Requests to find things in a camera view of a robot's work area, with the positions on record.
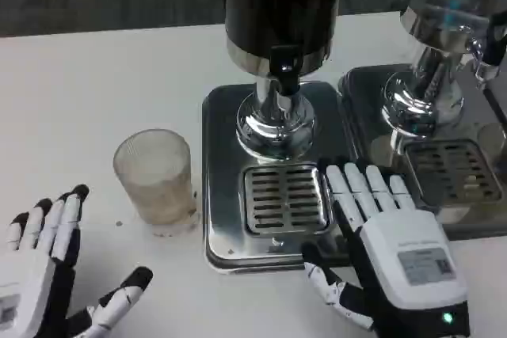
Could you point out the black dispenser tap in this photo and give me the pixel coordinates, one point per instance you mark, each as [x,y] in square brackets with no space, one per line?
[286,67]

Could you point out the chrome drink dispenser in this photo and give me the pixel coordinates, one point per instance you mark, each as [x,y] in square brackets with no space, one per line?
[439,49]

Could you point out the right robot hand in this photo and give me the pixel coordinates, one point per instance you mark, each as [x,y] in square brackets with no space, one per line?
[404,259]

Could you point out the steel drip tray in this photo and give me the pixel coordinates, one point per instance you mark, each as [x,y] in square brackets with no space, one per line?
[431,156]
[273,179]

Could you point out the chrome dispenser tap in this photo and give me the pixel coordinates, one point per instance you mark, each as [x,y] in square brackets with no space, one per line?
[484,57]

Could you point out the dark drink dispenser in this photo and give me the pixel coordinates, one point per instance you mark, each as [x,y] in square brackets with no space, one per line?
[277,53]

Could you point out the clear ribbed glass cup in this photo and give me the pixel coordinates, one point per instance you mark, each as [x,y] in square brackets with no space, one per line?
[155,179]

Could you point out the steel drip grid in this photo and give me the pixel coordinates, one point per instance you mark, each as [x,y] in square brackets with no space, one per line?
[286,199]
[453,173]

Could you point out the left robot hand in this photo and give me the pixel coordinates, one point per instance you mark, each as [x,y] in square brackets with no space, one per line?
[37,270]

